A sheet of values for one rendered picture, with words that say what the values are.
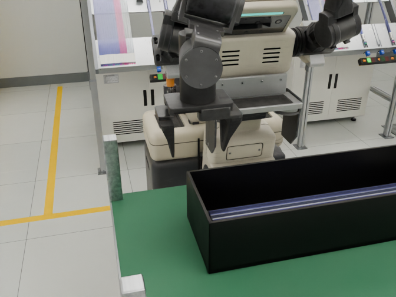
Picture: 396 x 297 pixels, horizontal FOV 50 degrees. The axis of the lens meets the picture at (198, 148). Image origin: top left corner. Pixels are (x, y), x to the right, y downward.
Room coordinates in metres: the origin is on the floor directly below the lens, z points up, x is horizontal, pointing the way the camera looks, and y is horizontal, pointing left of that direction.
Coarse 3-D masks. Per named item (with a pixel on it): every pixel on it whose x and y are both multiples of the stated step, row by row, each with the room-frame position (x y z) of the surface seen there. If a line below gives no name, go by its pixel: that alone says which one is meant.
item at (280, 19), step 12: (252, 0) 1.15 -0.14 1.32; (264, 0) 1.16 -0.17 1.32; (276, 0) 1.17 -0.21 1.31; (288, 0) 1.17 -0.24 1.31; (252, 12) 1.14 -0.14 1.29; (264, 12) 1.15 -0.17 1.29; (276, 12) 1.16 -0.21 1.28; (288, 12) 1.17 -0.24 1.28; (240, 24) 1.17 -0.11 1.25; (252, 24) 1.18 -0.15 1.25; (264, 24) 1.19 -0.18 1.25; (276, 24) 1.20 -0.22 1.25; (288, 24) 1.21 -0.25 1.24
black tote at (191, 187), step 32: (288, 160) 0.77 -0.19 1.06; (320, 160) 0.79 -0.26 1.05; (352, 160) 0.81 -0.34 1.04; (384, 160) 0.83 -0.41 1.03; (192, 192) 0.68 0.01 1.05; (224, 192) 0.74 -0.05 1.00; (256, 192) 0.76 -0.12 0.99; (288, 192) 0.78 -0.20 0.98; (320, 192) 0.79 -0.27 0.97; (192, 224) 0.68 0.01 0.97; (224, 224) 0.57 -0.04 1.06; (256, 224) 0.58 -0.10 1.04; (288, 224) 0.59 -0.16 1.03; (320, 224) 0.61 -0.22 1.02; (352, 224) 0.63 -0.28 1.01; (384, 224) 0.64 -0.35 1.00; (224, 256) 0.57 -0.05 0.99; (256, 256) 0.58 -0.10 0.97; (288, 256) 0.60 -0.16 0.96
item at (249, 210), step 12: (336, 192) 0.75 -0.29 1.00; (348, 192) 0.75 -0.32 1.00; (360, 192) 0.75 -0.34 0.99; (372, 192) 0.75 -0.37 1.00; (384, 192) 0.75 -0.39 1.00; (252, 204) 0.71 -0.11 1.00; (264, 204) 0.71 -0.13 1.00; (276, 204) 0.71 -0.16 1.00; (288, 204) 0.71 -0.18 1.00; (300, 204) 0.71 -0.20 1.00; (312, 204) 0.71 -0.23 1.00; (216, 216) 0.67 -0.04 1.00; (228, 216) 0.67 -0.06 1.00
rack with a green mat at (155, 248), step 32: (160, 192) 0.82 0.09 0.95; (128, 224) 0.70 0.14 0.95; (160, 224) 0.70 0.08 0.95; (128, 256) 0.61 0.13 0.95; (160, 256) 0.61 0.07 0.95; (192, 256) 0.61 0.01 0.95; (320, 256) 0.61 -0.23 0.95; (352, 256) 0.61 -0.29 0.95; (384, 256) 0.61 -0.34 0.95; (128, 288) 0.38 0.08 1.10; (160, 288) 0.53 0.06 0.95; (192, 288) 0.53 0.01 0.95; (224, 288) 0.53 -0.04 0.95; (256, 288) 0.53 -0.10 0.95; (288, 288) 0.53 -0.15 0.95; (320, 288) 0.53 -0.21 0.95; (352, 288) 0.53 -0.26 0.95; (384, 288) 0.53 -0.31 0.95
